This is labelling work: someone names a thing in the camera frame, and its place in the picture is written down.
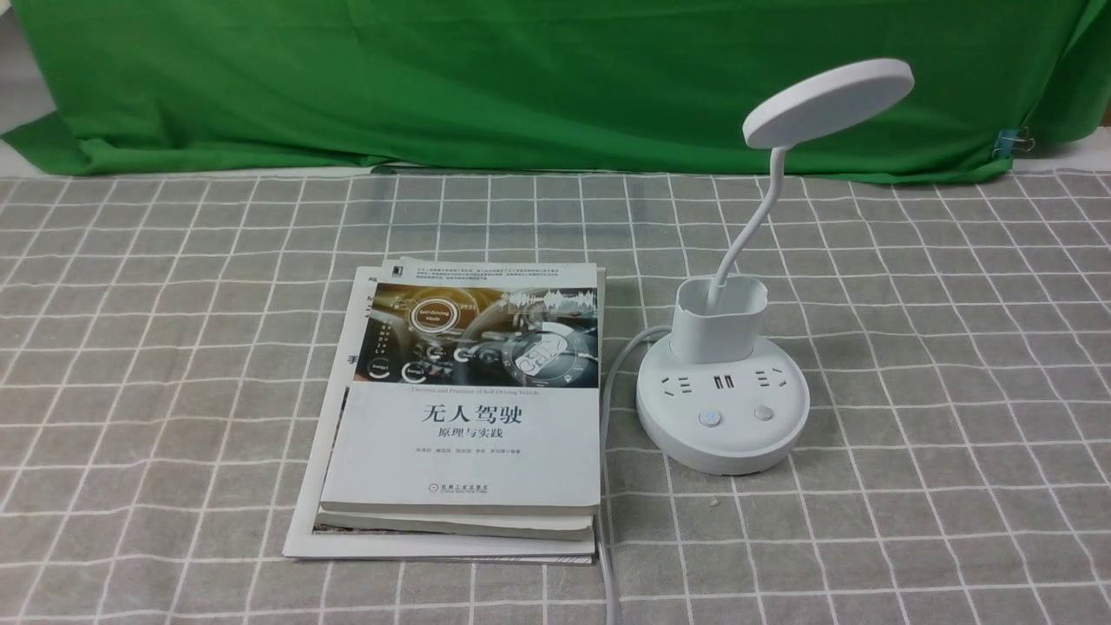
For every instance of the white desk lamp with sockets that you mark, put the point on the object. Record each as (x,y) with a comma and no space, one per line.
(713,393)

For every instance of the top self-driving book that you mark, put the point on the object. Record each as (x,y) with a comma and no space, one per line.
(469,434)

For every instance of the green backdrop cloth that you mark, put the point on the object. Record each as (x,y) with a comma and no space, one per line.
(636,86)

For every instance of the bottom large white book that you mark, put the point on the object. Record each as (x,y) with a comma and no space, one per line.
(306,540)

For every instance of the grey checked tablecloth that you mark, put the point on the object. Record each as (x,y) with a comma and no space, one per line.
(165,346)

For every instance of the blue binder clip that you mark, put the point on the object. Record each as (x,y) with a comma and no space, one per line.
(1011,143)

